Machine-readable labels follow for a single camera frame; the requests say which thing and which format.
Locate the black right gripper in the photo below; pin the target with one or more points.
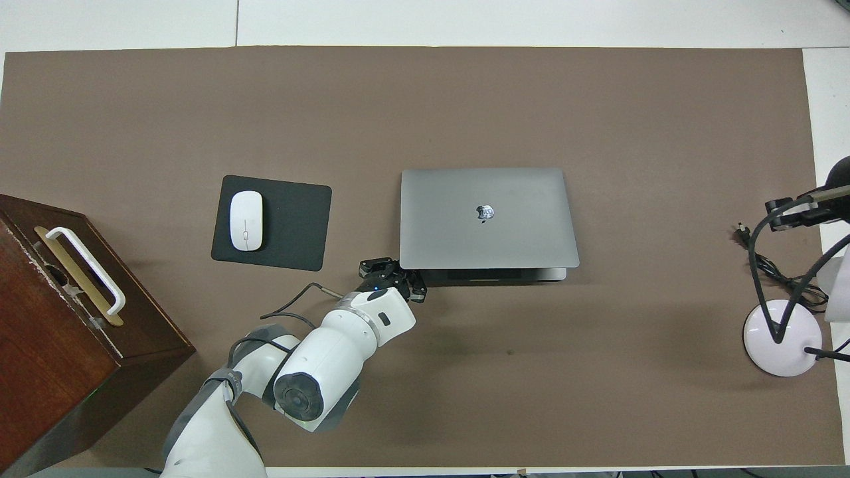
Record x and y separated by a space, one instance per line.
827 211

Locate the black mouse pad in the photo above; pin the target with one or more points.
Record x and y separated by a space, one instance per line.
295 226

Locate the brown paper table mat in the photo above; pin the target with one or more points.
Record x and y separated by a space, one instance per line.
531 372

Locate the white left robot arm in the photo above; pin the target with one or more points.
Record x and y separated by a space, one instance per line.
325 365

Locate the grey aluminium laptop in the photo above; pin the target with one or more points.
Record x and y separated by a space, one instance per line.
518 226

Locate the white desk lamp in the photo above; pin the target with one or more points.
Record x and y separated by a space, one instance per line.
783 352

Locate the white computer mouse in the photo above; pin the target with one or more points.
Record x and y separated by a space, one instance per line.
246 219

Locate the dark brown wooden box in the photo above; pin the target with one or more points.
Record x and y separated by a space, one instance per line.
46 358

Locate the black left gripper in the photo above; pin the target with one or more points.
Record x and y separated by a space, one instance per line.
385 282

